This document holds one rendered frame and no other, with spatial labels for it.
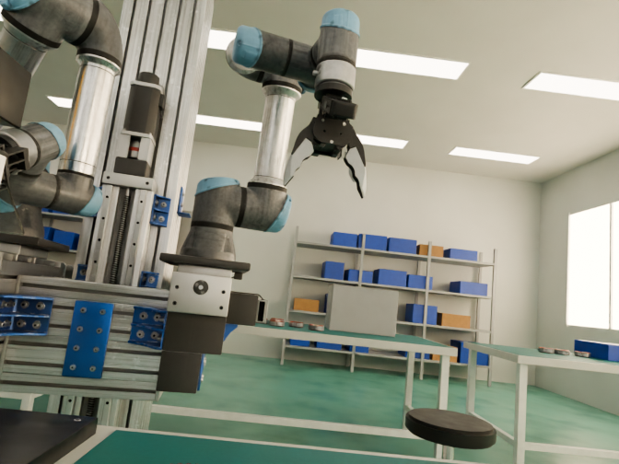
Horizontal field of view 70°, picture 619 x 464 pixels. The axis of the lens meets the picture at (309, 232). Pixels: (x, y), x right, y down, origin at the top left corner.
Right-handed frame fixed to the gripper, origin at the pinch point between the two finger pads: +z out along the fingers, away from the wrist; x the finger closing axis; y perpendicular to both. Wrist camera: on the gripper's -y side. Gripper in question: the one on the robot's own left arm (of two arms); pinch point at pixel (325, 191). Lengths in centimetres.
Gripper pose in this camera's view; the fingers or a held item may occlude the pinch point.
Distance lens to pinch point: 78.6
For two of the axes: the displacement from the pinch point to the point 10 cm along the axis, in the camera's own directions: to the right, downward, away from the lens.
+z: -1.1, 9.8, -1.5
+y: -2.0, 1.3, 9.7
